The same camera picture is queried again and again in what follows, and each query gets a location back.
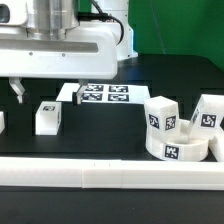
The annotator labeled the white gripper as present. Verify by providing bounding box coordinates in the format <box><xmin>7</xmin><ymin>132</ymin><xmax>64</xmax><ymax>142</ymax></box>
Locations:
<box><xmin>0</xmin><ymin>23</ymin><xmax>117</xmax><ymax>105</ymax></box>

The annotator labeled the white round stool seat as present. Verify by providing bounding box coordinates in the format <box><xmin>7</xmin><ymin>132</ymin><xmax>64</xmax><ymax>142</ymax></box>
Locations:
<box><xmin>145</xmin><ymin>119</ymin><xmax>208</xmax><ymax>162</ymax></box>

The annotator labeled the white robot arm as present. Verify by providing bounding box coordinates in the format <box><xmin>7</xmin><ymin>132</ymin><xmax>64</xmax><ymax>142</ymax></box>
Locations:
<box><xmin>0</xmin><ymin>0</ymin><xmax>138</xmax><ymax>104</ymax></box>

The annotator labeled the white fiducial marker sheet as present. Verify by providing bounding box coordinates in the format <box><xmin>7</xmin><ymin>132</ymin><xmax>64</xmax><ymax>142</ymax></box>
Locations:
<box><xmin>56</xmin><ymin>83</ymin><xmax>150</xmax><ymax>104</ymax></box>

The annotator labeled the white left barrier rail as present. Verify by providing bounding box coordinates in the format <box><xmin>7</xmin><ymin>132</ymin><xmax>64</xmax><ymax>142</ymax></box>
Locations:
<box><xmin>0</xmin><ymin>111</ymin><xmax>5</xmax><ymax>134</ymax></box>

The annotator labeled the white front barrier rail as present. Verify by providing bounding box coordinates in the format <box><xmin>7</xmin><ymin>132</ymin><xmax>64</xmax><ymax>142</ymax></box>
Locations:
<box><xmin>0</xmin><ymin>157</ymin><xmax>224</xmax><ymax>190</ymax></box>

